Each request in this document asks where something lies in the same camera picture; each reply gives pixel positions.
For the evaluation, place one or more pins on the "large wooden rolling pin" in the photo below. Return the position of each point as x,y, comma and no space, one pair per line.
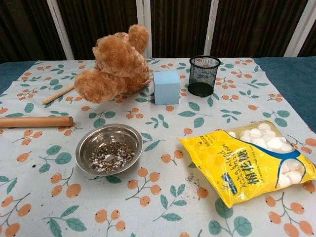
37,122

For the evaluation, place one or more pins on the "brown and white spice mix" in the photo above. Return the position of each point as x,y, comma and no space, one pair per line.
111,154

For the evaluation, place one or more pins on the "stainless steel bowl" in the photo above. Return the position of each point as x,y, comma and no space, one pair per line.
84,148

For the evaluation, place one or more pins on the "thin wooden stick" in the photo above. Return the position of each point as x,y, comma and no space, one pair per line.
53,97

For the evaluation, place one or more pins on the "floral print tablecloth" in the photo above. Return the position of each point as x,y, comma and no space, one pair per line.
158,123

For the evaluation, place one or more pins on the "light blue foam block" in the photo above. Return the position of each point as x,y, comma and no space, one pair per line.
165,89

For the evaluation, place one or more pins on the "black mesh pen cup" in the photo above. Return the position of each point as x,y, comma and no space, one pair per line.
203,74

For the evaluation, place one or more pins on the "brown teddy bear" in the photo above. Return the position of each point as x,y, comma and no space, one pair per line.
118,61

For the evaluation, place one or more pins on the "yellow marshmallow bag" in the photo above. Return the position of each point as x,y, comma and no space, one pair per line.
222,160

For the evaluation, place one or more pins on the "white partition frame post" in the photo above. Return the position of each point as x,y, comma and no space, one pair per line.
142,14
60,29
297,27
211,24

